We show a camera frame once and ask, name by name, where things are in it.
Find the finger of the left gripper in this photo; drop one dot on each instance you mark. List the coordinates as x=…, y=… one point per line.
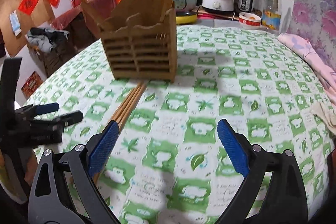
x=58, y=123
x=31, y=111

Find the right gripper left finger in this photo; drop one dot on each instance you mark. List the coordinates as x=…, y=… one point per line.
x=50, y=200

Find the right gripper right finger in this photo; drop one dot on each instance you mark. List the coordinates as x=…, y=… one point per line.
x=272, y=190

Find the red box on floor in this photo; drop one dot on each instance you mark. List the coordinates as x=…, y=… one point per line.
x=31, y=84

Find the pile of grey clothes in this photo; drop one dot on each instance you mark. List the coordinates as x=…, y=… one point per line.
x=47, y=38

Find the beige crumpled cloth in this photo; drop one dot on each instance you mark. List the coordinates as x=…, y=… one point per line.
x=322, y=111

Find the green white patterned tablecloth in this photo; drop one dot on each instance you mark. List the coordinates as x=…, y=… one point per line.
x=168, y=165

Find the red diamond paper decoration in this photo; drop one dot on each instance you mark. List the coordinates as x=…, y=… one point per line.
x=27, y=6

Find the wooden utensil holder box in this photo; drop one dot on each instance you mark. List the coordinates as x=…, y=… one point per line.
x=140, y=40

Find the pink folded cloth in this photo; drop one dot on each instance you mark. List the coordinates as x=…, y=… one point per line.
x=304, y=49

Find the yellow dish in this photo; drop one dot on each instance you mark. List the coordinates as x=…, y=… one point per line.
x=186, y=17

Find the clear oil bottle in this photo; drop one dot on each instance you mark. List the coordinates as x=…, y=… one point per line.
x=270, y=16

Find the red white bowl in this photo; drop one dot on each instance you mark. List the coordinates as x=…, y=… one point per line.
x=249, y=21

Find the floral plastic curtain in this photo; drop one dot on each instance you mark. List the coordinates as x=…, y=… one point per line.
x=315, y=20

